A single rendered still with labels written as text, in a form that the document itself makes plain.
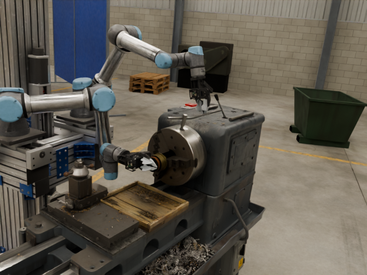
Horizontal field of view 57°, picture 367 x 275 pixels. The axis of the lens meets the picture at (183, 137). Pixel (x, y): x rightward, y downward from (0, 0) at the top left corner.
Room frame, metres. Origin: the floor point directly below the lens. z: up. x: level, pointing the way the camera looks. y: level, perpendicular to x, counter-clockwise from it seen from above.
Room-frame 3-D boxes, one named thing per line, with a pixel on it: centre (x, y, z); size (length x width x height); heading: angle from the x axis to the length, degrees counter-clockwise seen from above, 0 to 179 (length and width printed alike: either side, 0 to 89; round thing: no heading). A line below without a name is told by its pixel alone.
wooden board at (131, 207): (1.52, 0.18, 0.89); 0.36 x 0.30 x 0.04; 56
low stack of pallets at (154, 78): (9.96, 1.11, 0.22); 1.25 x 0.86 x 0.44; 166
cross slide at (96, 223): (1.26, 0.37, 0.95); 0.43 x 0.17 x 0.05; 56
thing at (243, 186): (2.06, -0.17, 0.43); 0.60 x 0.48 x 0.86; 146
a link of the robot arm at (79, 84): (2.08, 0.65, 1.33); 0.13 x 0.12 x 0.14; 148
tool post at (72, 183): (1.30, 0.41, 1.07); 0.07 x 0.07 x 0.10; 56
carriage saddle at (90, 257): (1.21, 0.39, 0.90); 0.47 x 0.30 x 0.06; 56
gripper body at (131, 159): (1.59, 0.25, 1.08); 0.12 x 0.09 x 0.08; 55
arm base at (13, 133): (1.63, 0.86, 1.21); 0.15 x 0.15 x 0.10
